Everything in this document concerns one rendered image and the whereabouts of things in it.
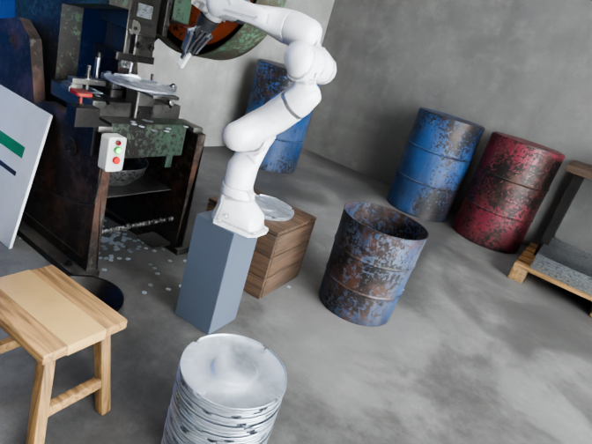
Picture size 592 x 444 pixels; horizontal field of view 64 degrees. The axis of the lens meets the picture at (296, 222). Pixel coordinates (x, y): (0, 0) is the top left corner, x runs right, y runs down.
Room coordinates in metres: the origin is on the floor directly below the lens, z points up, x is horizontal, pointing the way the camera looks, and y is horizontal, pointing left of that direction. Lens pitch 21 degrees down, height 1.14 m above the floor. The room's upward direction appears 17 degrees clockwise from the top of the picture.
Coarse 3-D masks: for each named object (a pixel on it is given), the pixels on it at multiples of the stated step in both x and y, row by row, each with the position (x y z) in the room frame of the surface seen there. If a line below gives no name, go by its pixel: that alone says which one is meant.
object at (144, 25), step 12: (144, 0) 1.99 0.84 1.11; (156, 0) 2.04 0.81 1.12; (144, 12) 2.00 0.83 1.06; (156, 12) 2.05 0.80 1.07; (108, 24) 1.99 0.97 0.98; (132, 24) 1.95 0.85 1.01; (144, 24) 2.01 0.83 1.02; (156, 24) 2.06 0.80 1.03; (108, 36) 1.99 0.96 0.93; (120, 36) 1.95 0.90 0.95; (132, 36) 1.95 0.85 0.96; (144, 36) 1.98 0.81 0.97; (120, 48) 1.95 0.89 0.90; (132, 48) 1.95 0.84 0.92; (144, 48) 1.99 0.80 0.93
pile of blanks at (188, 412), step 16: (176, 384) 0.97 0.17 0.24; (176, 400) 0.95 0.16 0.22; (192, 400) 0.90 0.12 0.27; (176, 416) 0.93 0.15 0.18; (192, 416) 0.90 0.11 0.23; (208, 416) 0.89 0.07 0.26; (224, 416) 0.89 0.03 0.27; (240, 416) 0.89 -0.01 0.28; (256, 416) 0.93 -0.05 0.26; (272, 416) 0.97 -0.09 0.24; (176, 432) 0.92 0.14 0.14; (192, 432) 0.89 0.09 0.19; (208, 432) 0.88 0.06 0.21; (224, 432) 0.88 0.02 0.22; (240, 432) 0.91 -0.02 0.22; (256, 432) 0.93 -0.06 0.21
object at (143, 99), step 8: (128, 88) 1.94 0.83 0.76; (128, 96) 1.94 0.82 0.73; (136, 96) 1.92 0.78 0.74; (144, 96) 1.94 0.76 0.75; (152, 96) 1.84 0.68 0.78; (160, 96) 1.87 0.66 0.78; (168, 96) 1.91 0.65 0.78; (176, 96) 1.96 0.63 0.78; (136, 104) 1.92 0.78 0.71; (144, 104) 1.95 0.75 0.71; (152, 104) 1.99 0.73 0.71; (136, 112) 1.92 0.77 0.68; (144, 112) 1.96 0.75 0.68; (152, 112) 1.99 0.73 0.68
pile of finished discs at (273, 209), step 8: (256, 200) 2.18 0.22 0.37; (264, 200) 2.23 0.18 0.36; (272, 200) 2.26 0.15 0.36; (280, 200) 2.28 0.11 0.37; (264, 208) 2.10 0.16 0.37; (272, 208) 2.13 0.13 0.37; (280, 208) 2.18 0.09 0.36; (288, 208) 2.22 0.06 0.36; (264, 216) 2.01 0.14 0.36; (272, 216) 2.05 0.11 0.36; (280, 216) 2.08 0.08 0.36; (288, 216) 2.11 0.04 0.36
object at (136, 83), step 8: (112, 80) 1.85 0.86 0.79; (120, 80) 1.93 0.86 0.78; (128, 80) 1.95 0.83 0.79; (136, 80) 2.00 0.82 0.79; (144, 80) 2.10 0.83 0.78; (152, 80) 2.12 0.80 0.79; (136, 88) 1.84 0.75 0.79; (144, 88) 1.92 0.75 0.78; (152, 88) 1.96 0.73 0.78; (160, 88) 2.02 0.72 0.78; (168, 88) 2.08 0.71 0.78
